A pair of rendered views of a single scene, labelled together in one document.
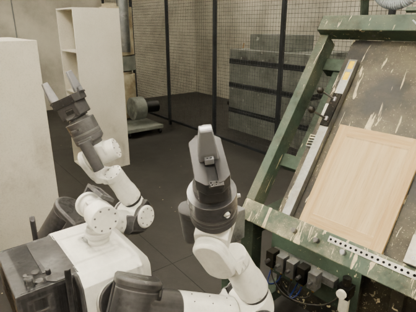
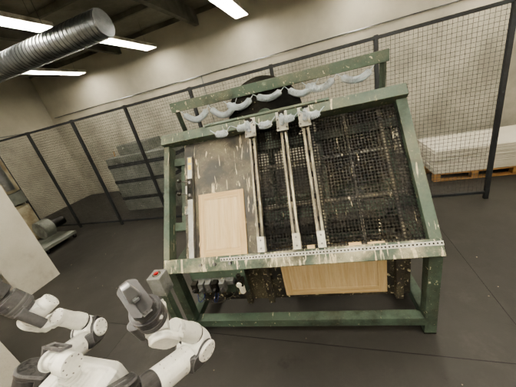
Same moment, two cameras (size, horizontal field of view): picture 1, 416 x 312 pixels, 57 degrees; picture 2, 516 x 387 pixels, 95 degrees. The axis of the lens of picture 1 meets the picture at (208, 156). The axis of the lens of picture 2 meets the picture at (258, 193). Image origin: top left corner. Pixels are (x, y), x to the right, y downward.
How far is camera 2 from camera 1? 0.21 m
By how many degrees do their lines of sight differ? 31
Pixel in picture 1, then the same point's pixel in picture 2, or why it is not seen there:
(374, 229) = (239, 243)
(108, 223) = (75, 364)
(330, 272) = (229, 276)
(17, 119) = not seen: outside the picture
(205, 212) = (147, 325)
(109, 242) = (82, 373)
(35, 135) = not seen: outside the picture
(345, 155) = (209, 211)
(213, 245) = (160, 335)
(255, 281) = (193, 330)
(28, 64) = not seen: outside the picture
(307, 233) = (208, 262)
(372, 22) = (190, 134)
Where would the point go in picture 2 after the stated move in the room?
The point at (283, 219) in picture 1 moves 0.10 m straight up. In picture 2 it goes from (191, 262) to (187, 253)
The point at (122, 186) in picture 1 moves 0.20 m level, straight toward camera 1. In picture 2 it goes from (71, 319) to (84, 342)
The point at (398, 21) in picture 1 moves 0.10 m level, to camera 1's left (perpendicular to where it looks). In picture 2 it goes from (203, 131) to (193, 133)
